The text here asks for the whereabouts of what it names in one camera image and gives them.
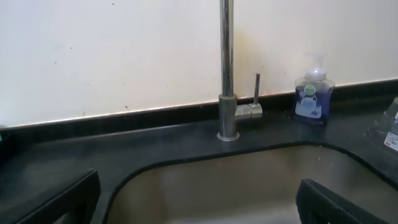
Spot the steel sink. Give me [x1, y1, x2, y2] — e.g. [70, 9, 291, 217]
[104, 142, 398, 224]

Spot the steel tap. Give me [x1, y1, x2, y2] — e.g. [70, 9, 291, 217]
[216, 0, 264, 142]

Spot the clear plastic pack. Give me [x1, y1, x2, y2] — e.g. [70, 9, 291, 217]
[366, 96, 398, 153]

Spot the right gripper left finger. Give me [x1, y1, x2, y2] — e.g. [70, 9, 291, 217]
[0, 169, 101, 224]

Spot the blue soap bottle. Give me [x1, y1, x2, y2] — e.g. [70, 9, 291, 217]
[293, 52, 336, 126]

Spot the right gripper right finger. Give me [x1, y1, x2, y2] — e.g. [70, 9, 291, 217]
[295, 179, 391, 224]

